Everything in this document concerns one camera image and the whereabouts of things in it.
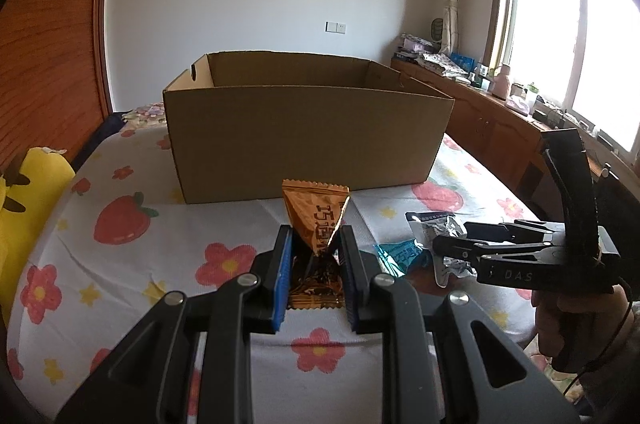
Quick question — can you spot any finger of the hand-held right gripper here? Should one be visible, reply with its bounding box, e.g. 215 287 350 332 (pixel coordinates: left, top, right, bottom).
475 246 621 294
432 219 568 262

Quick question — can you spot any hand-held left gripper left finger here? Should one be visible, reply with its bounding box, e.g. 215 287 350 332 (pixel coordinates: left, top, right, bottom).
55 225 294 424

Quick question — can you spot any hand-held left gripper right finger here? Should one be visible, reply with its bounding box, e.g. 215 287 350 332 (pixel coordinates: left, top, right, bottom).
339 226 581 424

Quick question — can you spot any silver foil snack packet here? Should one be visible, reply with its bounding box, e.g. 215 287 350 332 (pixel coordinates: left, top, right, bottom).
405 211 478 289

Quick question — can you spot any orange snack packet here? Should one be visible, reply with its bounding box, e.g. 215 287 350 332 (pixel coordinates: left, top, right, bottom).
281 179 351 310

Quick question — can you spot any brown cardboard box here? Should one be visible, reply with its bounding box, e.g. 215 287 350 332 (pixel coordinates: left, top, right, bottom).
162 50 456 205

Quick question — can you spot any person's right forearm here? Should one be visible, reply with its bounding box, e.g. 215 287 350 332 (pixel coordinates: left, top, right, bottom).
580 304 640 420

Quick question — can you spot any person's right hand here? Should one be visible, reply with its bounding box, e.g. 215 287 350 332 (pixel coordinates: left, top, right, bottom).
534 284 633 372

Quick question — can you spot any teal snack packet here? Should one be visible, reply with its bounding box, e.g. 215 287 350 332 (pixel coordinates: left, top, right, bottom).
374 240 432 277

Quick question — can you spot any black device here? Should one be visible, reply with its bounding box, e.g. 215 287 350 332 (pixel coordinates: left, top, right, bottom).
532 101 566 128

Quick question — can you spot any long wooden cabinet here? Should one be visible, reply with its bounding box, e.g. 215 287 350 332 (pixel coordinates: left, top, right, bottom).
391 56 640 217

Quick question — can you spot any pink bottle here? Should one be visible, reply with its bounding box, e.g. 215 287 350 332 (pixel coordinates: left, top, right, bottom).
492 65 514 100

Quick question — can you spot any strawberry flower printed blanket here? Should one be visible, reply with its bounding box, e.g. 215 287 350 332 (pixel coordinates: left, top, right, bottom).
7 129 556 424

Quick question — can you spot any wooden framed window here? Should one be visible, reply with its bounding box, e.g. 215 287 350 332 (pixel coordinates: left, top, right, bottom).
482 0 640 177

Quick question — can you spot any patterned folded cloth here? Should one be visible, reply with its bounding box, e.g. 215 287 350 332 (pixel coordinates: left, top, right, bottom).
420 53 463 78

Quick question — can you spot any stack of boxes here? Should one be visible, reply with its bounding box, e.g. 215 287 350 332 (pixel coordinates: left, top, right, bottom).
397 34 426 64

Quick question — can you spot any floral cloth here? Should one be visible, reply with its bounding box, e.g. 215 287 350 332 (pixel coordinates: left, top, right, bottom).
122 102 167 127

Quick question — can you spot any dark blue cloth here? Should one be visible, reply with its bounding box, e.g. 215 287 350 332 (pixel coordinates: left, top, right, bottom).
85 111 126 155

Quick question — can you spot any yellow plush toy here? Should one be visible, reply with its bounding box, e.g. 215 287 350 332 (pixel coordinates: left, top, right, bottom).
0 146 76 330

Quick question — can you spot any wooden slatted wardrobe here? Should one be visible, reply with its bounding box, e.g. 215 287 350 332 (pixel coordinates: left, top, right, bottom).
0 0 123 170

